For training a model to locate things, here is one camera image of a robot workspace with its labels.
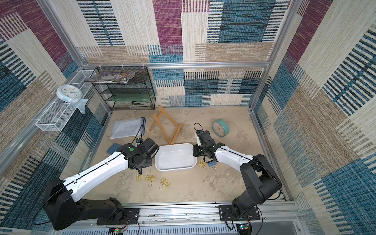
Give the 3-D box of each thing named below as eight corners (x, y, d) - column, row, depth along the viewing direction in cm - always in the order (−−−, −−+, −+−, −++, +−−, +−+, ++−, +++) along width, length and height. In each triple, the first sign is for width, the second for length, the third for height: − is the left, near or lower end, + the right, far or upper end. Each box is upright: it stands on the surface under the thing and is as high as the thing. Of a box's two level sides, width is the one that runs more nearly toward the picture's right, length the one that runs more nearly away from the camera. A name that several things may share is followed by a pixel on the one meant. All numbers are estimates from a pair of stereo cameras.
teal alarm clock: (222, 139, 102) (225, 130, 94) (210, 129, 107) (211, 120, 99) (228, 134, 104) (231, 125, 96) (215, 125, 110) (217, 116, 102)
